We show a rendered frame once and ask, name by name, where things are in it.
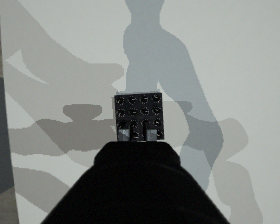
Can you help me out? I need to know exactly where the black knob box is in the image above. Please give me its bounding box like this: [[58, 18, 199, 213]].
[[114, 93, 164, 141]]

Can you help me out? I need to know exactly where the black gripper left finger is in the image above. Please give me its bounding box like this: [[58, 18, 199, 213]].
[[119, 122, 133, 141]]

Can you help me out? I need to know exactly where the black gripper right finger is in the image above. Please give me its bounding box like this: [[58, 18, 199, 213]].
[[143, 122, 157, 142]]

